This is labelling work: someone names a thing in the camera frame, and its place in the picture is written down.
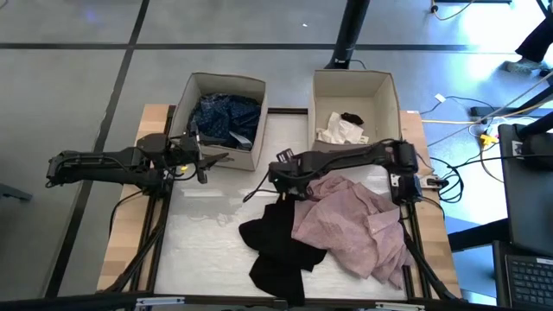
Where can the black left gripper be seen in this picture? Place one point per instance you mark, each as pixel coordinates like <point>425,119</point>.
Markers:
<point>186,153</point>

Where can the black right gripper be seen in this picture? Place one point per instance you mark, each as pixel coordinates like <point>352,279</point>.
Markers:
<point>289,170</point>

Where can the black garment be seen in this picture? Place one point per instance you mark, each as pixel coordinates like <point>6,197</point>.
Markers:
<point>276,242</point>

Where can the blue patterned garment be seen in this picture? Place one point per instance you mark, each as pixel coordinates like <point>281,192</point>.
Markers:
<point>220,114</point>

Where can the white garment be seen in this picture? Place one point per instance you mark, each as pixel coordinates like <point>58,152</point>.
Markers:
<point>339,131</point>

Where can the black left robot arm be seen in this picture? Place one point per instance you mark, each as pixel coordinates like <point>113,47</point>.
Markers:
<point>108,166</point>

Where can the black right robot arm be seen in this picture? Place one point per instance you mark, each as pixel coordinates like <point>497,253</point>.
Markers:
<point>367,155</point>

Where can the beige fabric box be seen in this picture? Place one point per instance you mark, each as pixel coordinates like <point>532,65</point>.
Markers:
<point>224,151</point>
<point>384,103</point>

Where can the pink button shirt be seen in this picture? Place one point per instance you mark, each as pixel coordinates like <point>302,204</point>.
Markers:
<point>345,224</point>

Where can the black sock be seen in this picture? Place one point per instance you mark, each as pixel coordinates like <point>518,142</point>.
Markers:
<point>352,118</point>

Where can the black floor pole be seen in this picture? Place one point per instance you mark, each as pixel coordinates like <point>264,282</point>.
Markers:
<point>350,30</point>

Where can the yellow plug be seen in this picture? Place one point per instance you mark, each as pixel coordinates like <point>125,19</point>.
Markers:
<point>488,140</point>

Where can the black stand foot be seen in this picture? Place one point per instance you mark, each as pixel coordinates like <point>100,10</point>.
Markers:
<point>505,110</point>

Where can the black laptop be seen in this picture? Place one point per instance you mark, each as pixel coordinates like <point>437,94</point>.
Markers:
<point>527,194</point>

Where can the person's leg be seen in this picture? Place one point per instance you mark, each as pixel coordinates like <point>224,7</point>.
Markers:
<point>533,43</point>

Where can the black aluminium frame strut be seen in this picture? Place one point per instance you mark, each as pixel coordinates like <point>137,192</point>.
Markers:
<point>425,268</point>
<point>149,242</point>

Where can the black aluminium frame rail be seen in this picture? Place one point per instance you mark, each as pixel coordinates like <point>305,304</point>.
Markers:
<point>86,302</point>

